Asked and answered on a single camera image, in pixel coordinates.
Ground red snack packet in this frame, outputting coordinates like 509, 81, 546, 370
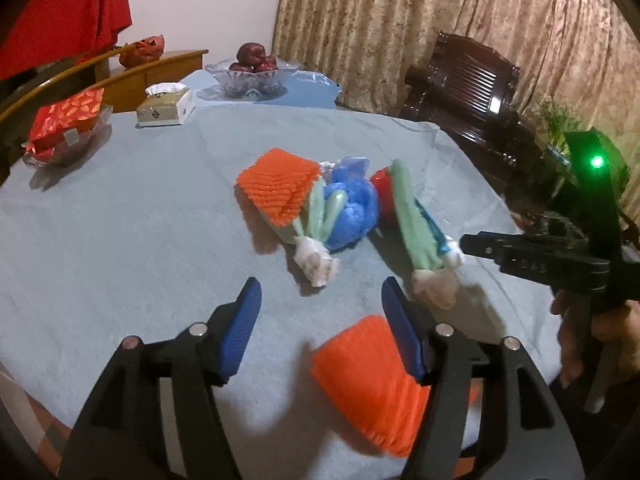
25, 88, 104, 162

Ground clear plastic snack tray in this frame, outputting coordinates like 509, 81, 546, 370
23, 103, 112, 168

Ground blue plastic bag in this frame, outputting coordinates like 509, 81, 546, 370
321, 156, 380, 252

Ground green foam sleeve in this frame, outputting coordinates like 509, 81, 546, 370
259, 177, 348, 288
388, 158, 461, 310

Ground wooden curved cabinet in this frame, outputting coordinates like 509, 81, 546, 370
0, 44, 210, 187

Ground red plastic bag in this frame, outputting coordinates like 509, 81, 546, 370
370, 168, 397, 226

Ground glass fruit bowl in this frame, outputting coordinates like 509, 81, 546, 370
204, 58, 300, 101

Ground light blue tablecloth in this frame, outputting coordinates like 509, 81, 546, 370
0, 103, 564, 480

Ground green potted plant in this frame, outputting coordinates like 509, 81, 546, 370
531, 96, 632, 201

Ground orange foam fruit net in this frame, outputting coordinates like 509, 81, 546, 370
236, 148, 320, 226

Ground tissue box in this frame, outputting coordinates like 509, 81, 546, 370
136, 82, 194, 128

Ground dark red apples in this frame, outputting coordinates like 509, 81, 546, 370
229, 42, 278, 73

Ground blue side table cover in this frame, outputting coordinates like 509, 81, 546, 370
180, 70, 341, 110

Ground dark wooden armchair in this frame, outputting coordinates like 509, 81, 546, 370
399, 30, 551, 196

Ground person's right hand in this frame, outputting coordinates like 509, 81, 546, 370
549, 288, 640, 388

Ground red cloth cover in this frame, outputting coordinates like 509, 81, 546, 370
1, 0, 132, 79

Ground beige patterned curtain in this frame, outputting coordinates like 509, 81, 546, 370
271, 0, 640, 231

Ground blue white toothpaste tube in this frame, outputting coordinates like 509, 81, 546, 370
414, 198, 465, 270

